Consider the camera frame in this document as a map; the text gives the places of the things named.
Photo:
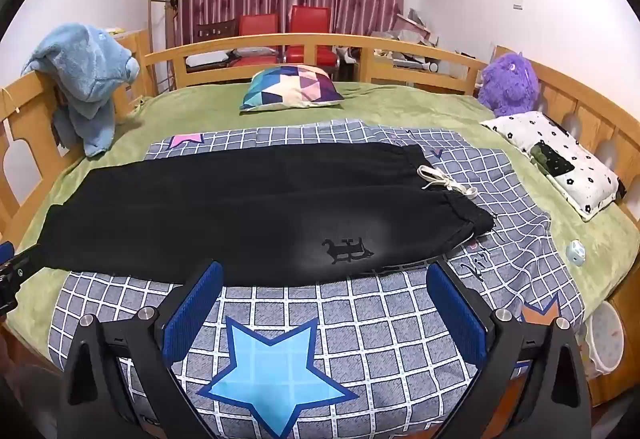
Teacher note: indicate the wooden bed frame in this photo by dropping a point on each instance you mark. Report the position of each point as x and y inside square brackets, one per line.
[320, 39]

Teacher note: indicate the black pants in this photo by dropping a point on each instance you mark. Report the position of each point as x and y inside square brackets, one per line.
[225, 209]

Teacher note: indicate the dark green pouch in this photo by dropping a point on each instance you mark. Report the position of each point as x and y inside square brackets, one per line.
[552, 161]

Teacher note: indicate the white plastic bucket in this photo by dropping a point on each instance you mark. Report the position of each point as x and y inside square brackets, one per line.
[605, 339]

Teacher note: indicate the small light blue toy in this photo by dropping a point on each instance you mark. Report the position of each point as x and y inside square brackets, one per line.
[575, 252]

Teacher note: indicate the wooden coat rack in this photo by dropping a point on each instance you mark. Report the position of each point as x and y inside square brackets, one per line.
[170, 19]

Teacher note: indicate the purple plush toy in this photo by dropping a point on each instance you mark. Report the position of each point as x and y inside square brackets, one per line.
[507, 84]

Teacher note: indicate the white floral pillow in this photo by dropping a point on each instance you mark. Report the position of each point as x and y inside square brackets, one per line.
[590, 179]

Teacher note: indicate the green bed sheet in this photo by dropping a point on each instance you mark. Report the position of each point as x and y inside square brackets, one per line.
[390, 101]

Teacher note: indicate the colourful geometric pillow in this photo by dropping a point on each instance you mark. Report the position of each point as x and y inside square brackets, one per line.
[290, 86]

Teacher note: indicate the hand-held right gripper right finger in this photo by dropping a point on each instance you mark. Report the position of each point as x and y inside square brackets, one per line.
[457, 314]

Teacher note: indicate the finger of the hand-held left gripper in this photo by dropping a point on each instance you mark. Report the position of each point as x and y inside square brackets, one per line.
[15, 269]

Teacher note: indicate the dark wooden chair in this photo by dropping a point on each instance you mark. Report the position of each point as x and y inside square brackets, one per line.
[217, 28]

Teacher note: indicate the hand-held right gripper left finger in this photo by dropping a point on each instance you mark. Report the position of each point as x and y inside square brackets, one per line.
[197, 304]

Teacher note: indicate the red chair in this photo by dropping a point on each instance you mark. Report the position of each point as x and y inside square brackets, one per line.
[257, 25]
[310, 21]

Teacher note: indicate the pile of cardboard clutter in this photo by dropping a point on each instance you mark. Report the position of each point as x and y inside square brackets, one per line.
[410, 31]

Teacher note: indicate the blue plush blanket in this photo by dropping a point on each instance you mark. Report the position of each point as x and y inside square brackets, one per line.
[85, 69]

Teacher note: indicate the grey plaid star blanket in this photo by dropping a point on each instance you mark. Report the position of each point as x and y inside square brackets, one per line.
[400, 319]

